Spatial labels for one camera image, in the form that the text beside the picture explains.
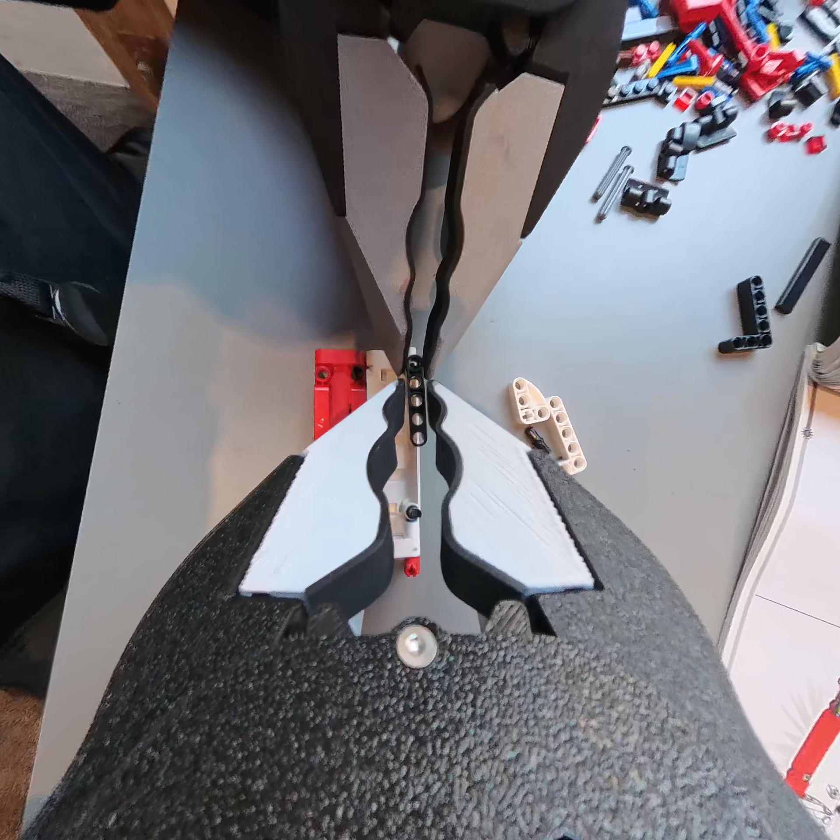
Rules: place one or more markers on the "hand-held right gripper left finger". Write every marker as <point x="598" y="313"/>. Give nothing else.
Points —
<point x="315" y="518"/>

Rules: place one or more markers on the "white perforated brick plate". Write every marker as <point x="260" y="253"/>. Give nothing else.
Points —
<point x="525" y="400"/>

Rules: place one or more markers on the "black straight five-hole beam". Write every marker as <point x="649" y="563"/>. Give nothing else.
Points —
<point x="417" y="407"/>

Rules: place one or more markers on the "pile of brick pieces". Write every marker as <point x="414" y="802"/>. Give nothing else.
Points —
<point x="646" y="197"/>

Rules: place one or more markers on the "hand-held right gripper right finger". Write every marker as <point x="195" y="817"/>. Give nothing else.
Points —
<point x="518" y="518"/>

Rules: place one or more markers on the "red and white brick panel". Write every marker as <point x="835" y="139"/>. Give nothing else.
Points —
<point x="338" y="394"/>

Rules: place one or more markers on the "small black brick pin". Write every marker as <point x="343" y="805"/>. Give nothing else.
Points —
<point x="538" y="441"/>

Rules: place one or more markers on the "grey desk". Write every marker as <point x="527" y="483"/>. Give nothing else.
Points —
<point x="229" y="328"/>

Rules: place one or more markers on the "white angled brick beam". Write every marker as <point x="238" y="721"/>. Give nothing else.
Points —
<point x="569" y="439"/>

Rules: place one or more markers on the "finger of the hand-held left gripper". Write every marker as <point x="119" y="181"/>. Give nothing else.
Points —
<point x="505" y="170"/>
<point x="380" y="164"/>

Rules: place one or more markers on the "open instruction booklet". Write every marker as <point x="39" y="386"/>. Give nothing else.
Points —
<point x="787" y="525"/>

